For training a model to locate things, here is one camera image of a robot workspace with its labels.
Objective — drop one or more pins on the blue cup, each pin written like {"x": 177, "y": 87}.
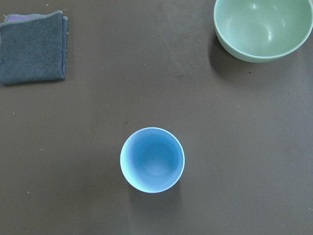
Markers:
{"x": 152, "y": 160}

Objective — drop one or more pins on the green bowl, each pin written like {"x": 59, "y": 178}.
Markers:
{"x": 260, "y": 31}

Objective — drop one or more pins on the dark grey folded cloth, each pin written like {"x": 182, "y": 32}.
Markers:
{"x": 33, "y": 48}

